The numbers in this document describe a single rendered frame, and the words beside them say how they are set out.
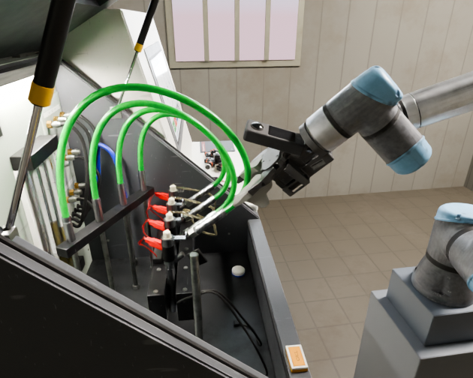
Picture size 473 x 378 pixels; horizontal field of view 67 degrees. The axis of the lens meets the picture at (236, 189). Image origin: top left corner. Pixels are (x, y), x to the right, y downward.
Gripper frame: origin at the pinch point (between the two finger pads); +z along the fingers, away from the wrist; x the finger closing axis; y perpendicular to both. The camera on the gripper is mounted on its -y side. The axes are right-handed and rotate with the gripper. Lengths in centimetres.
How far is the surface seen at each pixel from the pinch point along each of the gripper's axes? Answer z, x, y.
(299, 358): 4.0, -25.9, 22.7
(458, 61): -68, 268, 159
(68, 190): 40.6, 11.2, -25.8
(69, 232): 27.1, -10.3, -20.9
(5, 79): 9.4, -3.1, -45.3
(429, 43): -60, 263, 126
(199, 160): 44, 67, 9
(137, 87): -4.2, -0.4, -27.7
